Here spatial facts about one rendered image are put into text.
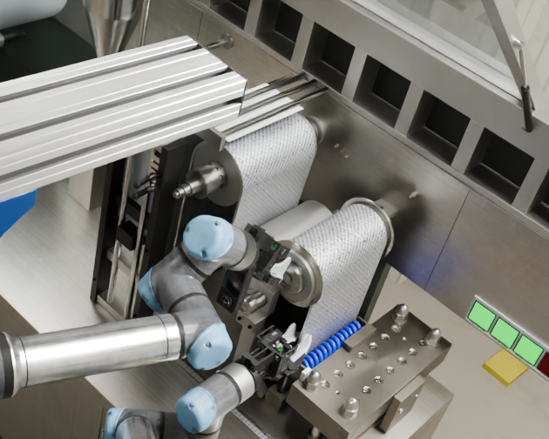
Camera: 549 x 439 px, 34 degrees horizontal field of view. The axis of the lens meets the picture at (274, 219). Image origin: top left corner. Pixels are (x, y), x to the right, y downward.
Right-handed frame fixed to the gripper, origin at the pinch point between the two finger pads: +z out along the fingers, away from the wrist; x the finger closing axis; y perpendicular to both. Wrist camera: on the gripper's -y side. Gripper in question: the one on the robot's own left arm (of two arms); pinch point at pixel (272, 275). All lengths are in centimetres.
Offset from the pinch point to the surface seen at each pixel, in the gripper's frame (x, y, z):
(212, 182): 20.2, 8.0, -6.0
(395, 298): 31, 1, 198
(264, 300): 0.0, -5.4, 4.3
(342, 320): -8.5, -1.5, 28.6
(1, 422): 54, -81, 38
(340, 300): -8.4, 2.9, 18.7
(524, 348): -43, 18, 32
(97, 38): 69, 18, -1
